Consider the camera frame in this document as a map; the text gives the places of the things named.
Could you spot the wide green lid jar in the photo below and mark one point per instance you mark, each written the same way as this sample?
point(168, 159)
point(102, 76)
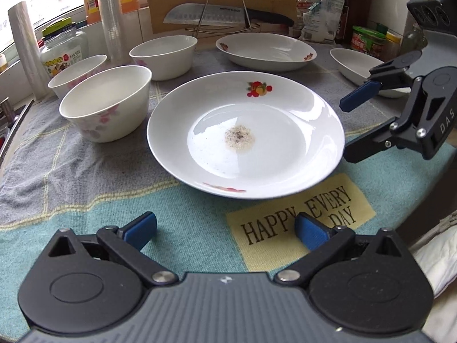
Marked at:
point(367, 41)

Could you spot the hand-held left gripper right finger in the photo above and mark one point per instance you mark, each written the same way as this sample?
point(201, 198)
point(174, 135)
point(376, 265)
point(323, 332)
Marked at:
point(310, 235)

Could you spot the metal sink post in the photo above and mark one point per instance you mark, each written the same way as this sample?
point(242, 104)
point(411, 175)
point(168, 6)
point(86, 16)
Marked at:
point(7, 109)

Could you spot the white fruit print plate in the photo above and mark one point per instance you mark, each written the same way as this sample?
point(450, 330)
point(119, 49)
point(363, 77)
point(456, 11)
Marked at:
point(264, 48)
point(351, 64)
point(278, 143)

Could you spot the wooden knife block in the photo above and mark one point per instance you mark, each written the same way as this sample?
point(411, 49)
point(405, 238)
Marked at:
point(359, 3)

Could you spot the small yellow container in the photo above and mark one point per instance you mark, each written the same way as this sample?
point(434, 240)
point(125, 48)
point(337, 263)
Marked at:
point(3, 63)

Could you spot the red white packet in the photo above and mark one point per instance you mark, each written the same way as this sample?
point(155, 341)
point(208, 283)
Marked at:
point(307, 1)

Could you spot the metal sink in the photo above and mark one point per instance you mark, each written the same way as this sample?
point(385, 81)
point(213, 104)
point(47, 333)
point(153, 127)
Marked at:
point(10, 139)

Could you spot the tall plastic wrap roll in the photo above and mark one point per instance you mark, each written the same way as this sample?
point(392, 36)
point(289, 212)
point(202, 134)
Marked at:
point(109, 14)

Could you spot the white blue printed packet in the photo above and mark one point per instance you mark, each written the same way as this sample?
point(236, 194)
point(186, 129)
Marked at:
point(321, 21)

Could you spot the glass jar green lid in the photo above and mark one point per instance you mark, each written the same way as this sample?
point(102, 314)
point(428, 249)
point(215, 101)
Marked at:
point(64, 55)

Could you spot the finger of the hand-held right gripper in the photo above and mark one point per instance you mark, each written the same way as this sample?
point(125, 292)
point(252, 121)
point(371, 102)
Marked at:
point(357, 96)
point(371, 143)

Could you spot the white jacket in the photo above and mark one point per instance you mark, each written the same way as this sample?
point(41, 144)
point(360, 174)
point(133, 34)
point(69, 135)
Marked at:
point(439, 268)

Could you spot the white pink flower bowl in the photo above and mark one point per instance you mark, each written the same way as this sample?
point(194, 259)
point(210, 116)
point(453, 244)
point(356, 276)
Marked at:
point(164, 55)
point(75, 73)
point(107, 89)

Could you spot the grey teal checked mat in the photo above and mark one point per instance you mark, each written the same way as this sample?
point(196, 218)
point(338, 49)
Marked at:
point(192, 232)

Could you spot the short plastic wrap roll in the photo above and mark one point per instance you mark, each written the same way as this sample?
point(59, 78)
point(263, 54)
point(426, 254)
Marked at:
point(26, 46)

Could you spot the green cap bottle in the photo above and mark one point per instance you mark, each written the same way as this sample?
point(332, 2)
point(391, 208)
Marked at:
point(382, 28)

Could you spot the yellow lid jar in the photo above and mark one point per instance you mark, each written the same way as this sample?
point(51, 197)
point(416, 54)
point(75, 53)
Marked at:
point(392, 44)

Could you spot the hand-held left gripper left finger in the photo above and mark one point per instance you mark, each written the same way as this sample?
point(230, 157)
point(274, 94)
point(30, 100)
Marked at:
point(142, 228)

